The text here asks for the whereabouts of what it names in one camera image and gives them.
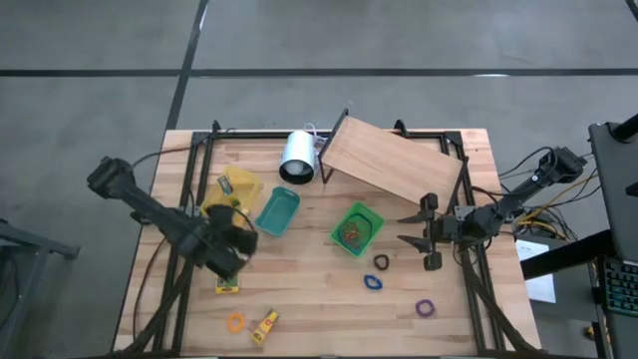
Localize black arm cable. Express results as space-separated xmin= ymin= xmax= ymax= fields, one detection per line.
xmin=130 ymin=146 xmax=194 ymax=170
xmin=448 ymin=147 xmax=559 ymax=265

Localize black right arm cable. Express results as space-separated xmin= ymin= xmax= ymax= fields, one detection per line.
xmin=448 ymin=147 xmax=559 ymax=265

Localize backlit keyboard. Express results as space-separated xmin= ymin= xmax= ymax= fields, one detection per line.
xmin=602 ymin=257 xmax=638 ymax=318

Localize long orange-red rubber band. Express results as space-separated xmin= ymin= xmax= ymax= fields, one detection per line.
xmin=341 ymin=223 xmax=365 ymax=248

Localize purple coil ring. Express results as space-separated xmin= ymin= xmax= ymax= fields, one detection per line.
xmin=415 ymin=298 xmax=438 ymax=319

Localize wooden shelf riser black legs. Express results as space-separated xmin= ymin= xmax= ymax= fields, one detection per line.
xmin=317 ymin=108 xmax=471 ymax=213

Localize yellow translucent plastic bin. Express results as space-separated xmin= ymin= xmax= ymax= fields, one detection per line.
xmin=199 ymin=165 xmax=264 ymax=230

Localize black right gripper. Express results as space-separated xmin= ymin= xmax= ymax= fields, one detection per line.
xmin=396 ymin=192 xmax=465 ymax=272

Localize yellow green card packet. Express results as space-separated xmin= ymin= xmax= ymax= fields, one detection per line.
xmin=214 ymin=276 xmax=240 ymax=295

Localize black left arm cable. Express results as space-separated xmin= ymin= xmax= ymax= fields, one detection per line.
xmin=130 ymin=146 xmax=194 ymax=170

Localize black desk bar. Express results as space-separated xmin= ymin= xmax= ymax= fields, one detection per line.
xmin=520 ymin=228 xmax=614 ymax=280

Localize yellow glue tube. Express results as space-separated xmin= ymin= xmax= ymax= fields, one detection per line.
xmin=250 ymin=308 xmax=281 ymax=346

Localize white cylindrical lamp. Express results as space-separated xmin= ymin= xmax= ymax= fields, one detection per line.
xmin=277 ymin=129 xmax=319 ymax=186

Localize teal plastic bin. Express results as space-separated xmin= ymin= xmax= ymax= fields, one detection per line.
xmin=254 ymin=185 xmax=302 ymax=237

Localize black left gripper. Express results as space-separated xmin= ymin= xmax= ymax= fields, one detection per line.
xmin=201 ymin=202 xmax=260 ymax=281

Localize orange coil ring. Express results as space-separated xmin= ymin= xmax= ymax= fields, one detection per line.
xmin=226 ymin=312 xmax=248 ymax=335

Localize dark grey monitor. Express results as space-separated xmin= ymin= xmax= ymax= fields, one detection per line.
xmin=588 ymin=114 xmax=638 ymax=260

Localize grey metal cart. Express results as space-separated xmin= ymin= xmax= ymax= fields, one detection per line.
xmin=0 ymin=218 xmax=81 ymax=359

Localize green plastic mesh basket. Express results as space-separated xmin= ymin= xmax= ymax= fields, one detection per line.
xmin=329 ymin=200 xmax=386 ymax=259

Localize yellow and black cable bundle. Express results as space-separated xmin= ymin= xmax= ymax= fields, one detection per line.
xmin=512 ymin=169 xmax=602 ymax=240

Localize black aluminium table frame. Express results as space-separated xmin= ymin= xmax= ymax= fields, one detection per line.
xmin=114 ymin=119 xmax=537 ymax=358

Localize white paper sheet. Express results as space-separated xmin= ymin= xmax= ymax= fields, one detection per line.
xmin=515 ymin=238 xmax=557 ymax=304

